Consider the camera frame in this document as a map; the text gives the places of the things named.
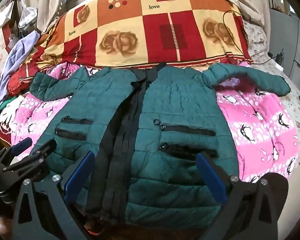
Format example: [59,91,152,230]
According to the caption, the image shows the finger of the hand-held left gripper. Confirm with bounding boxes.
[1,139,58,182]
[0,137,33,167]

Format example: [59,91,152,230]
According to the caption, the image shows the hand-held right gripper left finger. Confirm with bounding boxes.
[12,151,96,240]

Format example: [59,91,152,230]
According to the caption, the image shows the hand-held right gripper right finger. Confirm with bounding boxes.
[196,152,280,240]

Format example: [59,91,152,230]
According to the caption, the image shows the green puffer jacket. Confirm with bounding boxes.
[30,62,291,227]

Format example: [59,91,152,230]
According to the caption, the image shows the dark red printed cloth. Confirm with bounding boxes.
[0,115,17,146]

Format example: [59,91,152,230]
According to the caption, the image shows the white and green cloth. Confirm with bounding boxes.
[0,95,26,128]

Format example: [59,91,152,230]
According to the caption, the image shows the red frilled cloth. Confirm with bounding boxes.
[6,61,48,97]

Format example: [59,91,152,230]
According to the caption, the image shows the pink penguin-print blanket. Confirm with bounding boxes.
[10,62,300,183]

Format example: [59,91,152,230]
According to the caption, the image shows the lavender cloth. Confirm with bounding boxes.
[0,30,41,101]

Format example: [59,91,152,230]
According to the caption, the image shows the floral bed sheet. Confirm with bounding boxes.
[240,20,300,167]

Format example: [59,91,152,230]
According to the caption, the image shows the clear plastic bag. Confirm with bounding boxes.
[17,4,38,30]

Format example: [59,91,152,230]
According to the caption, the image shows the white paper bag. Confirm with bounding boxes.
[0,1,16,31]

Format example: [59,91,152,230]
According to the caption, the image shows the black charger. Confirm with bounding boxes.
[275,49,286,65]

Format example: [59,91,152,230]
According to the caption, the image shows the beige curtain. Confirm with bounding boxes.
[15,0,66,33]
[219,0,272,53]

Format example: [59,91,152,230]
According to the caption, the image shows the red orange rose-print quilt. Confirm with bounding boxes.
[37,0,254,71]

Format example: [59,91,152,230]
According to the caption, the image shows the grey cabinet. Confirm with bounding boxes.
[268,7,300,82]

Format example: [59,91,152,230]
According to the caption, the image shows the black cable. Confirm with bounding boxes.
[222,10,278,64]

